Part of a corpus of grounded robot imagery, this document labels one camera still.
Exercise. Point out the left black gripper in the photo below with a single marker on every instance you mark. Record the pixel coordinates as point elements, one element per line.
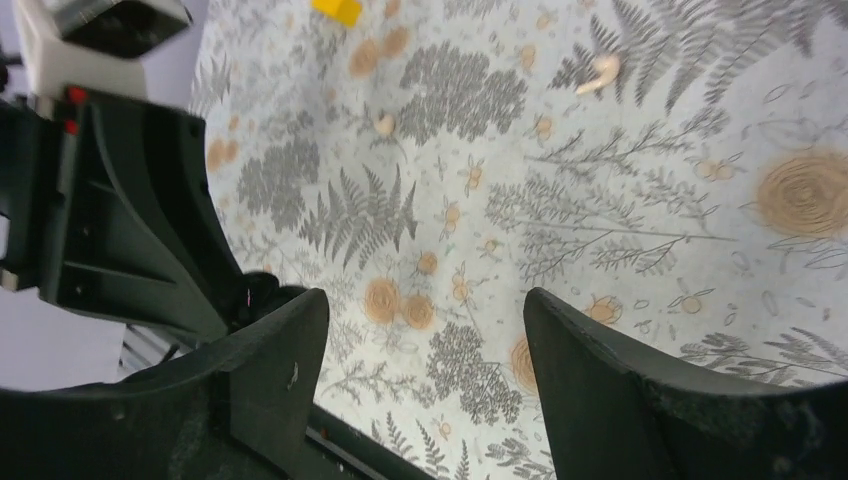
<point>110,215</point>

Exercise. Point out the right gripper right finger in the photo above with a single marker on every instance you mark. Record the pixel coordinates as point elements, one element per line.
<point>616,408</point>

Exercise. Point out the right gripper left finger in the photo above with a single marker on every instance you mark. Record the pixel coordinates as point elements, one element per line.
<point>236,408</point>

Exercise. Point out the pink earbud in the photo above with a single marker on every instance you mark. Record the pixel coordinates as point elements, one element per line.
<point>385,125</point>
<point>606,69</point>

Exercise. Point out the black earbud charging case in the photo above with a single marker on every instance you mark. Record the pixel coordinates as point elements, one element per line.
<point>258,294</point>

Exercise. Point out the floral patterned table mat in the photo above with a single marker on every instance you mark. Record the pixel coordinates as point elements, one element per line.
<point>697,204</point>

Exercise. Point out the yellow small object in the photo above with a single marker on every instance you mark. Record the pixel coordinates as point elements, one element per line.
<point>345,12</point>

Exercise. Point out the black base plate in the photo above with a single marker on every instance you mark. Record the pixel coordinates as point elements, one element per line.
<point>336,450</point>

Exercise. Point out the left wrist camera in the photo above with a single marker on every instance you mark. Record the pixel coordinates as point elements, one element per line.
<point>93,44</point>

